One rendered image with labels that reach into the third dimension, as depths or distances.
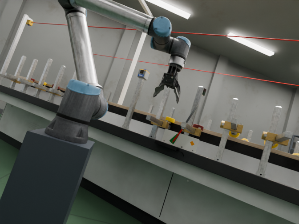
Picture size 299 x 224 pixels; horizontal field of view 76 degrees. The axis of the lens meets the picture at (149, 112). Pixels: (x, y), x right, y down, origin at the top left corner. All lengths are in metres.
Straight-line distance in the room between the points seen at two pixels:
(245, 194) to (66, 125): 1.10
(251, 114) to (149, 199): 5.26
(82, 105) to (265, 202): 1.15
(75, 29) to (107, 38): 4.30
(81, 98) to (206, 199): 1.17
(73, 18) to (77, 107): 0.58
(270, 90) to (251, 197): 5.85
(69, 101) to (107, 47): 4.59
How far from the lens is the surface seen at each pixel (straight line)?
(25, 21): 3.32
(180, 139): 1.40
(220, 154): 1.37
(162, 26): 1.01
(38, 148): 0.89
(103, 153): 1.96
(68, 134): 0.89
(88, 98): 0.90
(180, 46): 1.13
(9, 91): 2.86
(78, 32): 1.23
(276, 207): 1.42
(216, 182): 1.39
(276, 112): 1.41
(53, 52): 5.58
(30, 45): 5.79
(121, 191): 1.87
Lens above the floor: 0.75
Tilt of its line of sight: 5 degrees up
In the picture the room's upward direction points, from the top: 18 degrees clockwise
